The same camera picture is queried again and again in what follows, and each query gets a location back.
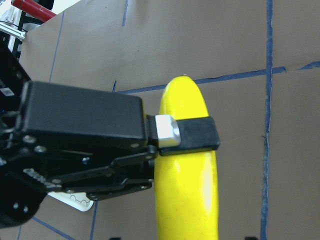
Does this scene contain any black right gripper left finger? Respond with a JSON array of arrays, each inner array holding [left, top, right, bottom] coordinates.
[[20, 81, 220, 155]]

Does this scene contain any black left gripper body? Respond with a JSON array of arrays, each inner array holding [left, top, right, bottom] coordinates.
[[0, 44, 63, 229]]

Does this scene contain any white bear tray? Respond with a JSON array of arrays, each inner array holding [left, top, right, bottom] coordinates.
[[48, 192, 94, 212]]

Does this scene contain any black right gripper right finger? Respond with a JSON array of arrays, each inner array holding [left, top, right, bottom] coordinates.
[[50, 145, 158, 201]]

